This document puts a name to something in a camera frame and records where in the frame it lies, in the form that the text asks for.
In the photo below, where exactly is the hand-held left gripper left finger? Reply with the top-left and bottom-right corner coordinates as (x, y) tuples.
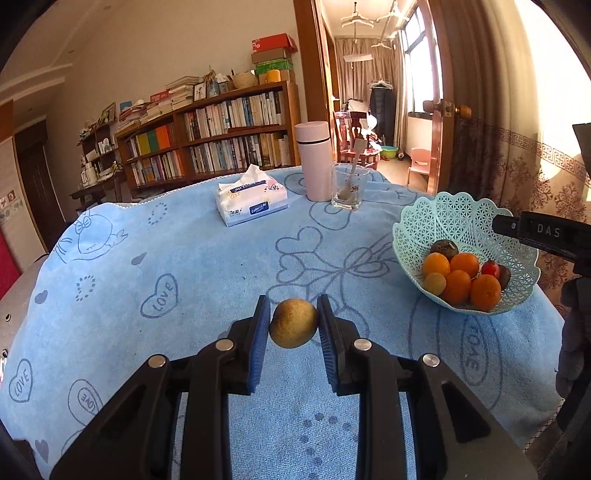
(50, 295), (271, 480)

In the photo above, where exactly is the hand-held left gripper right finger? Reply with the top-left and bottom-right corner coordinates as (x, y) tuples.
(316, 294), (539, 480)

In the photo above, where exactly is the yellow-brown round fruit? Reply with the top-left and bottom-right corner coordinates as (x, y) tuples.
(269, 298), (319, 349)

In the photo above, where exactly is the large orange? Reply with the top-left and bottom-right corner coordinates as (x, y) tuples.
(470, 274), (502, 311)

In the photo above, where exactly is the teal plastic lattice basket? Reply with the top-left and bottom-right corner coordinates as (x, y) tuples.
(392, 191), (541, 315)

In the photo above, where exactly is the person's right hand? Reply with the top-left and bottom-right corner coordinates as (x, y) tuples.
(556, 277), (591, 398)

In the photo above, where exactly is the blue printed towel blanket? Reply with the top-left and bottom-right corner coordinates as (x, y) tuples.
(0, 166), (566, 480)

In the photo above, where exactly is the white tissue pack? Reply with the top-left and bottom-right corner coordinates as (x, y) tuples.
(215, 164), (290, 228)

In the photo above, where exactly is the small pink chair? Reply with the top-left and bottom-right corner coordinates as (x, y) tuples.
(407, 148), (432, 188)

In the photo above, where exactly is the pink thermos bottle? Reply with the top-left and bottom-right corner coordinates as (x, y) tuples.
(294, 121), (334, 202)

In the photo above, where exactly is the wooden room door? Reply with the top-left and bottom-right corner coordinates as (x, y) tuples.
(427, 0), (455, 195)

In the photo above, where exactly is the black hanging coat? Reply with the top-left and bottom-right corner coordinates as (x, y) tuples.
(369, 85), (397, 148)

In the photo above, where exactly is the metal spoon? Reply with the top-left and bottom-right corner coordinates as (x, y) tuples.
(338, 140), (369, 199)

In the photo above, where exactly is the red wooden chair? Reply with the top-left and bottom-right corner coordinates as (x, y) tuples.
(335, 111), (382, 169)

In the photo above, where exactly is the wooden bookshelf with books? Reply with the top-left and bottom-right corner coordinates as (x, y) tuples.
(115, 82), (302, 190)

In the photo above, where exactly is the dark wooden desk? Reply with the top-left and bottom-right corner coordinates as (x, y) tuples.
(70, 171), (130, 213)

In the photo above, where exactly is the small wooden shelf unit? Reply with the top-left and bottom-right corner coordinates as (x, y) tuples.
(78, 121), (123, 185)

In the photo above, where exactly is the stack of books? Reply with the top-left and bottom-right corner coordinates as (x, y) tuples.
(117, 76), (206, 125)

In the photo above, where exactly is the dark wooden door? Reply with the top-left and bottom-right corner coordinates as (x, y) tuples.
(14, 117), (65, 252)

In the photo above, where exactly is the ceiling clothes hanger rack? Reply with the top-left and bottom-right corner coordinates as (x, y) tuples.
(341, 2), (407, 51)

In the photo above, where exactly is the green cardboard box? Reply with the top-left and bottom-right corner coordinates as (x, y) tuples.
(255, 59), (295, 75)

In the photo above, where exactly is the brown cardboard box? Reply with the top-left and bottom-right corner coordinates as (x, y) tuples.
(252, 48), (293, 64)

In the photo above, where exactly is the red cardboard box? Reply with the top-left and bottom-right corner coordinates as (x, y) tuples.
(252, 33), (297, 54)

